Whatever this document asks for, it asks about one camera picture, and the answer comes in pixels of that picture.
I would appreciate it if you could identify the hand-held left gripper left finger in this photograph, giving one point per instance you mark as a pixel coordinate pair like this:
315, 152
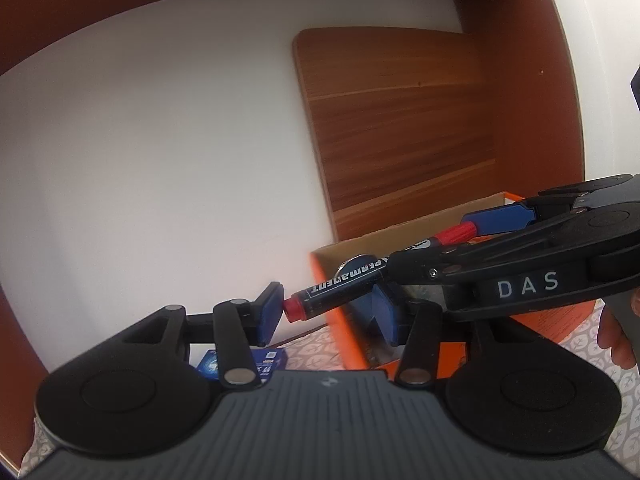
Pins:
269, 312

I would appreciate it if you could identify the orange cardboard box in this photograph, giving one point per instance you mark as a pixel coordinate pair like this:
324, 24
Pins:
345, 342

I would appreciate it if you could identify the grey leaf-print bedsheet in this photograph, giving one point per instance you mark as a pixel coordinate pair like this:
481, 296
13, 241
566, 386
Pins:
590, 365

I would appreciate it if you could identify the person's right hand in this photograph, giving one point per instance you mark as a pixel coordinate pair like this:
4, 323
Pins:
611, 335

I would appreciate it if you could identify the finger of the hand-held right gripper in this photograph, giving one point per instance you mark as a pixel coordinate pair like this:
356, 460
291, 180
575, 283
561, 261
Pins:
425, 262
495, 220

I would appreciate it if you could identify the black marker with red cap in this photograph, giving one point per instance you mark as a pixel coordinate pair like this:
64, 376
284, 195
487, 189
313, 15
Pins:
345, 287

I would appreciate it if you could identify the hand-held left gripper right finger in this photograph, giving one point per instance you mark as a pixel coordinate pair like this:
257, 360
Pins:
389, 321

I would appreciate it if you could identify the wood-grain board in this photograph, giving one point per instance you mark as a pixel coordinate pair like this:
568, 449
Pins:
395, 125

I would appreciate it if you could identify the blue printed carton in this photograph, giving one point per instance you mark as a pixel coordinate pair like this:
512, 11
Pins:
273, 360

